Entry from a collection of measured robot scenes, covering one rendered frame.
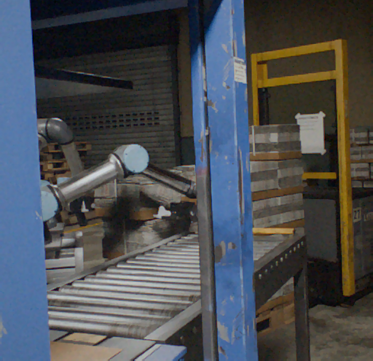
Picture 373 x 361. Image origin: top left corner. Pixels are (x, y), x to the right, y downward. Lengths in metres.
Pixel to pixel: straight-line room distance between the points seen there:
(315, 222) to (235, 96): 3.45
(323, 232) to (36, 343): 3.93
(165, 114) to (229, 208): 9.59
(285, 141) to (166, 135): 6.88
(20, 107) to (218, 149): 0.55
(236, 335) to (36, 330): 0.58
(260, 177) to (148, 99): 7.33
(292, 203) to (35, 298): 3.40
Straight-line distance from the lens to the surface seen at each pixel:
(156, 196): 2.86
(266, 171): 3.60
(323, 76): 4.18
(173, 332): 1.26
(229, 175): 1.00
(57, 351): 1.21
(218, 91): 1.00
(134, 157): 2.33
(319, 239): 4.41
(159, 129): 10.60
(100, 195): 3.03
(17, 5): 0.52
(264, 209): 3.59
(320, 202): 4.37
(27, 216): 0.50
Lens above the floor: 1.19
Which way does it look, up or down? 3 degrees down
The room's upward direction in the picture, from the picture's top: 3 degrees counter-clockwise
